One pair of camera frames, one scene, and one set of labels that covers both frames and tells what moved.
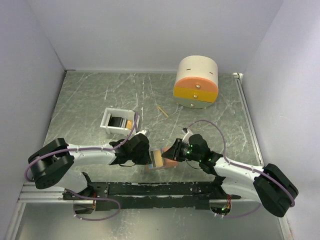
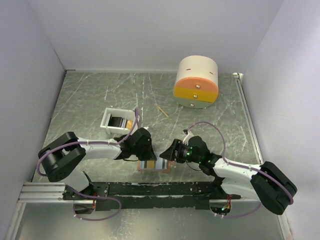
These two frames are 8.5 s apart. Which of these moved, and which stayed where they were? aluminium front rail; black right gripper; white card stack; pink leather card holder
Moved: pink leather card holder
Stayed: white card stack; black right gripper; aluminium front rail
